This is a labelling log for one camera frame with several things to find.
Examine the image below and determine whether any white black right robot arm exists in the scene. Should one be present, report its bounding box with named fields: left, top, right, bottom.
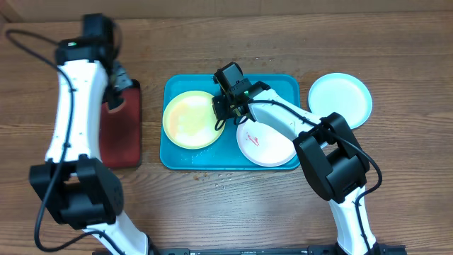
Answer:
left=212, top=62, right=381, bottom=254

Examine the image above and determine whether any yellow-green plate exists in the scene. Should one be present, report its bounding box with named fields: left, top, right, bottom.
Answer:
left=162, top=91, right=224, bottom=149

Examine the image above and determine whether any white pink plate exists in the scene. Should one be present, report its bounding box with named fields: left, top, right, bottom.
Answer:
left=236, top=120, right=296, bottom=167

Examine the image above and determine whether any dark red-lined small tray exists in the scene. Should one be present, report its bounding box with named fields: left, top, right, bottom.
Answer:
left=99, top=79, right=142, bottom=169

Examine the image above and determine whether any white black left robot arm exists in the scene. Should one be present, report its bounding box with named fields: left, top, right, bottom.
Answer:
left=29, top=13, right=151, bottom=254

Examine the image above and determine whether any light blue plate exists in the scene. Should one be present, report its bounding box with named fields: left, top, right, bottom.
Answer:
left=308, top=73, right=373, bottom=129

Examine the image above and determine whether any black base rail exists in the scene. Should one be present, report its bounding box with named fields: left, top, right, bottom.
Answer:
left=92, top=244, right=408, bottom=255

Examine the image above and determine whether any teal plastic tray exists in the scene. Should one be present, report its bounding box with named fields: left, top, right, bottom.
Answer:
left=159, top=74, right=301, bottom=171

